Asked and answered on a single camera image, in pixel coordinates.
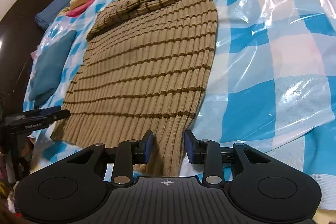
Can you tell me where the tan striped ribbed sweater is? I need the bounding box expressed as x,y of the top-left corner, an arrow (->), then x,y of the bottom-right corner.
51,0 -> 218,176

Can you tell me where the teal folded cloth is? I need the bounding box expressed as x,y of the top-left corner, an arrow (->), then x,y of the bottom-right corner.
28,30 -> 76,107

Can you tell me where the dark wooden headboard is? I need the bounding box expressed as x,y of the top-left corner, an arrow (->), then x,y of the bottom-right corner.
1,0 -> 53,116

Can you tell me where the blue folded pillow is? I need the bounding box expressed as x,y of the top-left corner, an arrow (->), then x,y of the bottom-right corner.
35,0 -> 71,31

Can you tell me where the blue white checkered plastic sheet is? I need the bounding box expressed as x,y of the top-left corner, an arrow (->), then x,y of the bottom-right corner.
22,0 -> 336,212

